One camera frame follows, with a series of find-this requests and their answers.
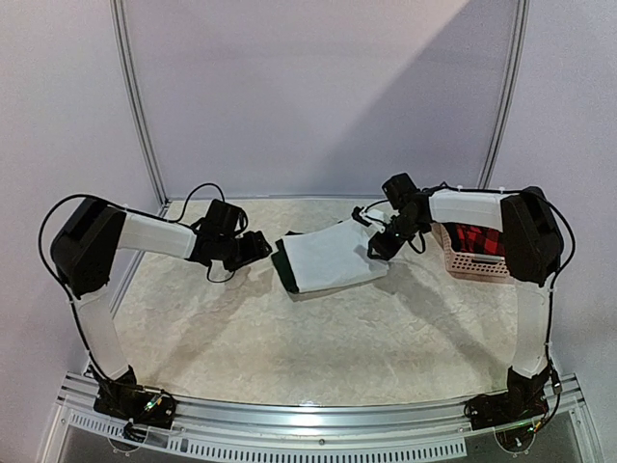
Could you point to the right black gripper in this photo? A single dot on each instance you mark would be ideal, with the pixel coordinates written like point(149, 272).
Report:
point(383, 243)

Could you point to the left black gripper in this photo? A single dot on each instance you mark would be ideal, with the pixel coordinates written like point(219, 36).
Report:
point(256, 249)

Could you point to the white green raglan t-shirt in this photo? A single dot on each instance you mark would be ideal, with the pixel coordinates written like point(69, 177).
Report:
point(332, 258)

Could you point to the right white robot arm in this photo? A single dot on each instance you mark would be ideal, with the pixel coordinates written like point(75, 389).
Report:
point(533, 246)

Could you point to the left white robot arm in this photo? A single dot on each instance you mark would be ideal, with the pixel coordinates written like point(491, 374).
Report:
point(84, 249)

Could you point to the pink plastic laundry basket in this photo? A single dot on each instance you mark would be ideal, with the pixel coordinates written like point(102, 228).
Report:
point(468, 266)

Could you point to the red black plaid garment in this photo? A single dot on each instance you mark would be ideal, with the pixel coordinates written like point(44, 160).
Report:
point(478, 240)

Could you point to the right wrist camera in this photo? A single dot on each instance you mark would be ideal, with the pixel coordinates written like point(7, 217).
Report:
point(370, 218)

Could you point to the aluminium front rail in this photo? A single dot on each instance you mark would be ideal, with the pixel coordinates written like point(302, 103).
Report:
point(217, 431)

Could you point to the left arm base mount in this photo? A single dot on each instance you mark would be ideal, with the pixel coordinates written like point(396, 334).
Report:
point(124, 399)

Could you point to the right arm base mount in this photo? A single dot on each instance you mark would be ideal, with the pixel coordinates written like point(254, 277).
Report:
point(523, 399)

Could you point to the right aluminium frame post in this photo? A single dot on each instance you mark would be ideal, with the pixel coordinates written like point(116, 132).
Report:
point(509, 83)

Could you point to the aluminium frame post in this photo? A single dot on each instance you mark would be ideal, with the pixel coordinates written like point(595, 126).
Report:
point(509, 83)
point(131, 84)

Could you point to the left aluminium frame post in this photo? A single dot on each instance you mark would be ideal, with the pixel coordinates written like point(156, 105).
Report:
point(131, 84)

